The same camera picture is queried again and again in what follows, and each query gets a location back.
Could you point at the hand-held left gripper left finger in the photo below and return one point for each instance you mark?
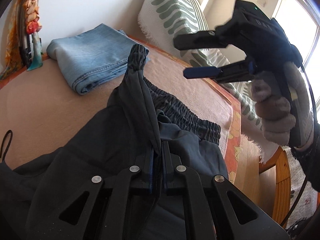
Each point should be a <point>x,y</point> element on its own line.
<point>150,166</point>

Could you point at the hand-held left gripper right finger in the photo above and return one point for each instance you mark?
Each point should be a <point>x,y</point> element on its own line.
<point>165,166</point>

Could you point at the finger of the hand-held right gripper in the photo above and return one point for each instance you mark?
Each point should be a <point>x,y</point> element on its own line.
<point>195,40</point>
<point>207,72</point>

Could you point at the black pants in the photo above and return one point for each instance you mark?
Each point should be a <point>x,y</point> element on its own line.
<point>120,130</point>

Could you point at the person's right forearm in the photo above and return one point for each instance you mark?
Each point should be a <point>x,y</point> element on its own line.
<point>312,160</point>

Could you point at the person's right hand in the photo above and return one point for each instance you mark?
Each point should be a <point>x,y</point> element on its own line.
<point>272,110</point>

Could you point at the window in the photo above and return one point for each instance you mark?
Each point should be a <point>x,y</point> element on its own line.
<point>300,12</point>

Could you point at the orange floral bedspread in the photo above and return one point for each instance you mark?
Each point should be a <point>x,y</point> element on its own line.
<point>234,135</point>

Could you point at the folded blue jeans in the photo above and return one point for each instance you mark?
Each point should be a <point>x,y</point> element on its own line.
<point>92,55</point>

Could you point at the pink blanket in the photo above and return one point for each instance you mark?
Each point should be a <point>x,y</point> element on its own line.
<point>50,110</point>

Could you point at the white patterned rug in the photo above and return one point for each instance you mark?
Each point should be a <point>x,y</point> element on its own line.
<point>311,205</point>

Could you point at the teal scarf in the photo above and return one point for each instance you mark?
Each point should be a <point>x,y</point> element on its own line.
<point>35,55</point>

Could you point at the orange knotted scarf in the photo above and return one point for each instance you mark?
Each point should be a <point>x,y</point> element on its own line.
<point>32,12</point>

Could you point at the yellow patterned scarf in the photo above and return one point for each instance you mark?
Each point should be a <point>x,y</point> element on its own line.
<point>12,42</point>

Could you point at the curved wooden furniture frame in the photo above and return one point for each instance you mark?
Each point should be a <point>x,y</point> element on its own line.
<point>283,185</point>

